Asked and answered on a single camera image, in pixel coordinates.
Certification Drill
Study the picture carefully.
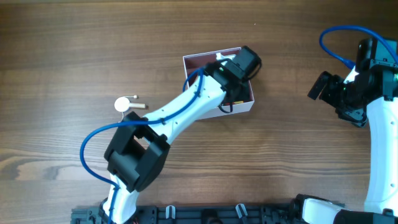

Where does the white wooden rattle drum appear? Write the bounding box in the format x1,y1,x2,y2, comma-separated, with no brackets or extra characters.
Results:
114,95,147,118

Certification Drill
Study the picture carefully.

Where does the colourful two-by-two puzzle cube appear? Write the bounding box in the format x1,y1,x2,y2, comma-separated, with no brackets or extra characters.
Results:
223,101,245,106

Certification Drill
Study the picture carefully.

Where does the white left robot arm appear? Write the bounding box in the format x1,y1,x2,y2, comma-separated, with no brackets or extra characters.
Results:
103,46,262,223

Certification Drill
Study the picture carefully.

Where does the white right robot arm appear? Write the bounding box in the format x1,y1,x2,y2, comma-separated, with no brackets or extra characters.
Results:
289,37,397,223

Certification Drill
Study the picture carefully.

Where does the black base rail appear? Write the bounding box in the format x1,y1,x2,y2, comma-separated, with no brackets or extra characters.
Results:
70,202,346,224

